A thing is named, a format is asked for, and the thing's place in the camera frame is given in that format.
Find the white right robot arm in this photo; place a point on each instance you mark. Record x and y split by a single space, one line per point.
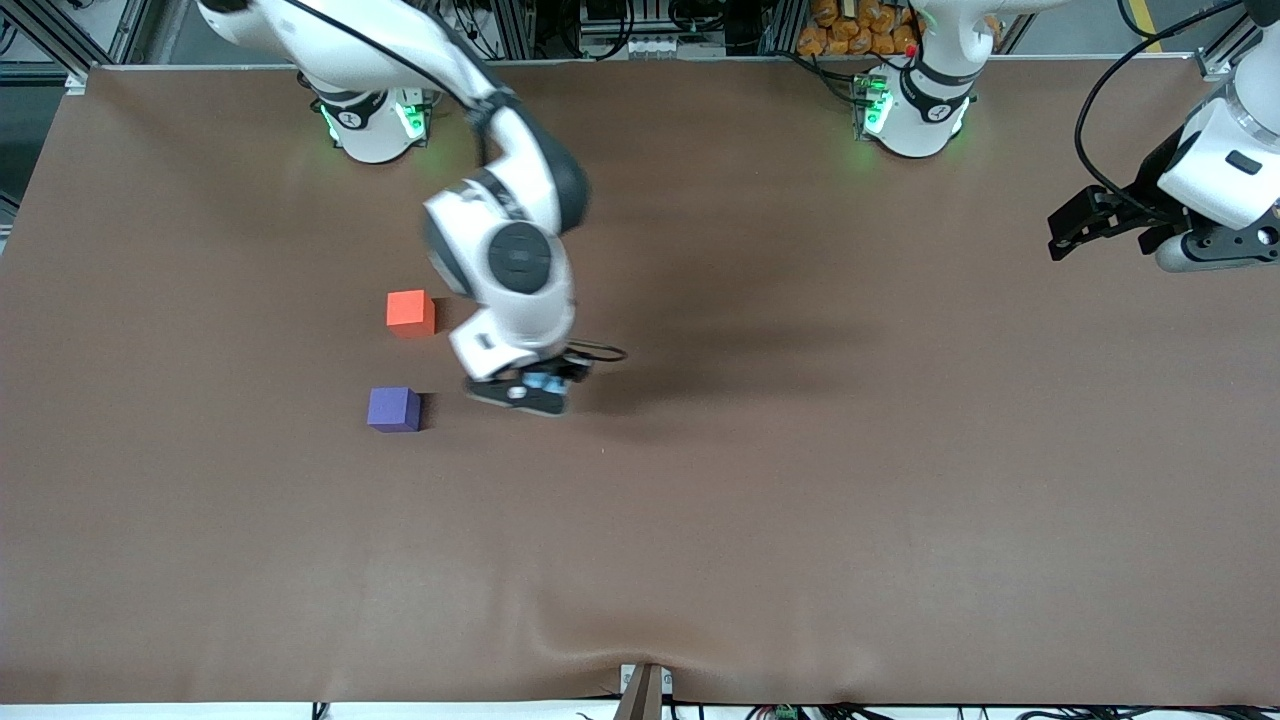
515 260

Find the orange block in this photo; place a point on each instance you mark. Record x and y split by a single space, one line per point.
409 312

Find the wooden post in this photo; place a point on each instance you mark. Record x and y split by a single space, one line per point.
643 695

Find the brown table mat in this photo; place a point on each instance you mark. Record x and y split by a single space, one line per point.
700 550

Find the pile of orange bags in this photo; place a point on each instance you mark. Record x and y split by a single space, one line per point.
860 30

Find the small blue block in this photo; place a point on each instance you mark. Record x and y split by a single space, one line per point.
548 382

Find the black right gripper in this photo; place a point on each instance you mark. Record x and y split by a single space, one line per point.
572 368

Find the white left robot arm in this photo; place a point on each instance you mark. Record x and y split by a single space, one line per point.
915 110

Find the aluminium frame post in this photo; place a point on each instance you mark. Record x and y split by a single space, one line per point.
50 40
1225 50

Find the purple block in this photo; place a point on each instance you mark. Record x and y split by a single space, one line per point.
392 409

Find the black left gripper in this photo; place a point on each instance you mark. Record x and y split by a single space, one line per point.
1147 190

